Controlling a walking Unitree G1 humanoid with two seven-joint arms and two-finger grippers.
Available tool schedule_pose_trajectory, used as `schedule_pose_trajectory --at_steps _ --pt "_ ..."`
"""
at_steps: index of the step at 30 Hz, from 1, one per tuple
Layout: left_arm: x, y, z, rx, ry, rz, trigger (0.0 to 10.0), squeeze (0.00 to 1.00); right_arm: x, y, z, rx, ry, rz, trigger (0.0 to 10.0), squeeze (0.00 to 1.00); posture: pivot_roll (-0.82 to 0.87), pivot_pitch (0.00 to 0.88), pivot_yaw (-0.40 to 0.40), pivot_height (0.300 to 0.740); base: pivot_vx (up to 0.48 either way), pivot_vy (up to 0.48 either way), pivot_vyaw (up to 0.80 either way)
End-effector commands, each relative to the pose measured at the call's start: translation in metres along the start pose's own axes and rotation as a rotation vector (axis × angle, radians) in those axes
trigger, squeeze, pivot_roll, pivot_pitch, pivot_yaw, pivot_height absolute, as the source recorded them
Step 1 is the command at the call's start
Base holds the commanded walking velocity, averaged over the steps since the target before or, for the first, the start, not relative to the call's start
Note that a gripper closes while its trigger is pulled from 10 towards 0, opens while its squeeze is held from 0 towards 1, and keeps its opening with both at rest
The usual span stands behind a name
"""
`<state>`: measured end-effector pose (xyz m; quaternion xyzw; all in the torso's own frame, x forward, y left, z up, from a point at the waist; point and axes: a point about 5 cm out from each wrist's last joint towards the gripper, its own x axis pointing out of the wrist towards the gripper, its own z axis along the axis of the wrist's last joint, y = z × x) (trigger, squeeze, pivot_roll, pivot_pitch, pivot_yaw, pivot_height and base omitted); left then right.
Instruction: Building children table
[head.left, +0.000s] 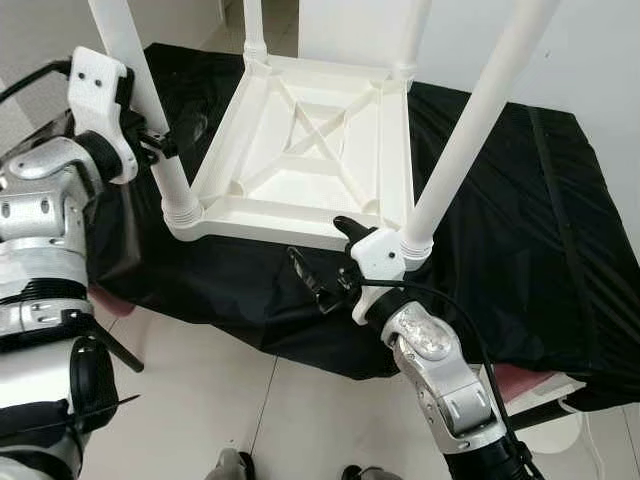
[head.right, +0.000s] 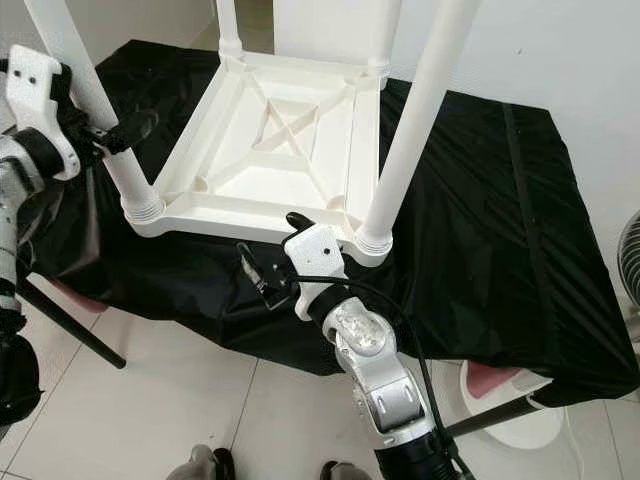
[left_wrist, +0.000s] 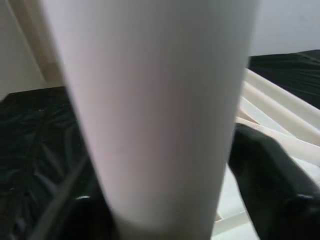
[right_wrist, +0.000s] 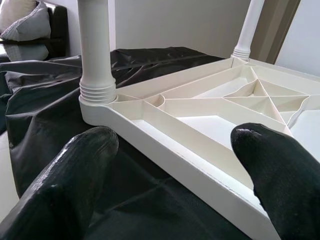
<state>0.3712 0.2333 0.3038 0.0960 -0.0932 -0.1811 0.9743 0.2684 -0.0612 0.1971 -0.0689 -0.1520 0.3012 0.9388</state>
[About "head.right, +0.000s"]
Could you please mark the grey robot left leg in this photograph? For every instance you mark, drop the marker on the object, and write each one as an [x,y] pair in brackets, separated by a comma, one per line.
[200,465]

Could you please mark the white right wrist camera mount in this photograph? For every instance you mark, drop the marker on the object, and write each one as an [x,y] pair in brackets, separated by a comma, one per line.
[318,250]

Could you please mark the white round fan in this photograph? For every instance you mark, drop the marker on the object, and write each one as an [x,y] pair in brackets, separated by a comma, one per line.
[630,260]

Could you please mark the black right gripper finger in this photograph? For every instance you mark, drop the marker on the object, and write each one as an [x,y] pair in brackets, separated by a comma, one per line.
[258,273]
[300,224]

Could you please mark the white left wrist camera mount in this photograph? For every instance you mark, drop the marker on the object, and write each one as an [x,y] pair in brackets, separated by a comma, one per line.
[35,85]

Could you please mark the pink round object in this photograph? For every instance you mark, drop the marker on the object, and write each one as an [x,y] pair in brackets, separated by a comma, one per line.
[80,293]
[490,378]

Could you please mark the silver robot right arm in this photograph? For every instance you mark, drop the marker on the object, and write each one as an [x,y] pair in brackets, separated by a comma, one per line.
[380,370]

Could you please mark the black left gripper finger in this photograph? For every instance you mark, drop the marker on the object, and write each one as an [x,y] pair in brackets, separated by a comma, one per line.
[135,130]

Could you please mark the white plastic children table top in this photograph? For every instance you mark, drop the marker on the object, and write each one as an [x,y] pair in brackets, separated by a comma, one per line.
[260,150]

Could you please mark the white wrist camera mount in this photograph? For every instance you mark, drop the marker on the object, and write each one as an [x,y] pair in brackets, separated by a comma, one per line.
[318,250]
[35,85]

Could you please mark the black table cloth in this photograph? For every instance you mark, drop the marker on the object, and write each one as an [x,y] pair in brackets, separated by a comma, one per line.
[490,250]

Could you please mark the grey robot right leg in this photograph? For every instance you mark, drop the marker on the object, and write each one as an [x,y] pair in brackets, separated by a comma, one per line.
[340,470]

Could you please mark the grey robot leg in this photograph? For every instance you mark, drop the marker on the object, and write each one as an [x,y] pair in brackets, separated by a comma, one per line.
[340,470]
[200,465]

